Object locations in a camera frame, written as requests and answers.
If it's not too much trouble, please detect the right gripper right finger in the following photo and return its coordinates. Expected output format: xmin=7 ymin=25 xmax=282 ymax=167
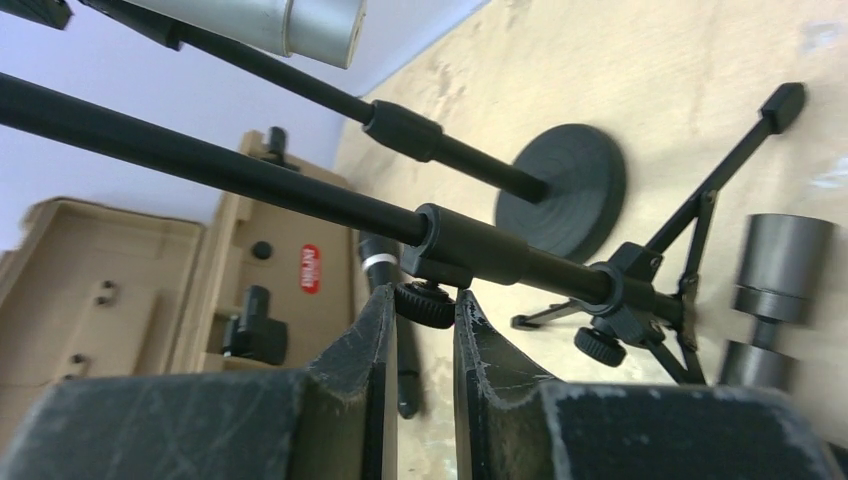
xmin=453 ymin=290 xmax=842 ymax=479

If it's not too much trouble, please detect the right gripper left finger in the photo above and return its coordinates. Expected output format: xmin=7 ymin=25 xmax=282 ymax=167
xmin=1 ymin=286 xmax=398 ymax=479

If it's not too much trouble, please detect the black tripod shock-mount stand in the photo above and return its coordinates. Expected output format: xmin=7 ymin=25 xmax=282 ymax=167
xmin=1 ymin=74 xmax=807 ymax=384

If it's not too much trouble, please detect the cream condenser microphone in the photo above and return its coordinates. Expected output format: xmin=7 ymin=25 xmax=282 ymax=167
xmin=718 ymin=213 xmax=838 ymax=390

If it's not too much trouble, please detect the tall black mic stand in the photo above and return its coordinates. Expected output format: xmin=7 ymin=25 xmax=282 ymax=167
xmin=0 ymin=0 xmax=628 ymax=265

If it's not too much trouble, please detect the silver microphone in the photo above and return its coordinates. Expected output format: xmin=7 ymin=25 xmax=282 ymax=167
xmin=133 ymin=0 xmax=367 ymax=69

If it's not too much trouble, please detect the tan plastic toolbox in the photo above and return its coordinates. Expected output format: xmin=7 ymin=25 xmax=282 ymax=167
xmin=0 ymin=125 xmax=372 ymax=452

